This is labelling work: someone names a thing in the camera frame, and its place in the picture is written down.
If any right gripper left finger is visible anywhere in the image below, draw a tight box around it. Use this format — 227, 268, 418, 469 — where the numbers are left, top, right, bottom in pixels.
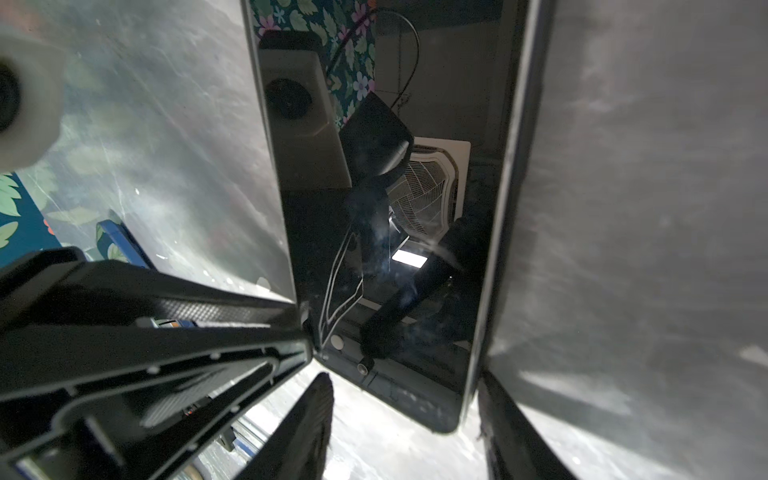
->
236, 373, 334, 480

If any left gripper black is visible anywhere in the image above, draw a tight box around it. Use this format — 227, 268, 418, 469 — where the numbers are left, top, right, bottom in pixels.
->
1, 249, 311, 479

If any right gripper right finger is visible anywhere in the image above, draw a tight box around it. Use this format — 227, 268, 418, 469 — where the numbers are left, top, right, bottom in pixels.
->
477, 372, 576, 480

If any black phone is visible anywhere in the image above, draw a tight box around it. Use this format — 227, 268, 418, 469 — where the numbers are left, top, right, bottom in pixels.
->
256, 7, 492, 433

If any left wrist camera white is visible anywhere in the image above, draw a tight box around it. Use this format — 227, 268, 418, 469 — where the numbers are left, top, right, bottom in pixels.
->
1, 26, 66, 173

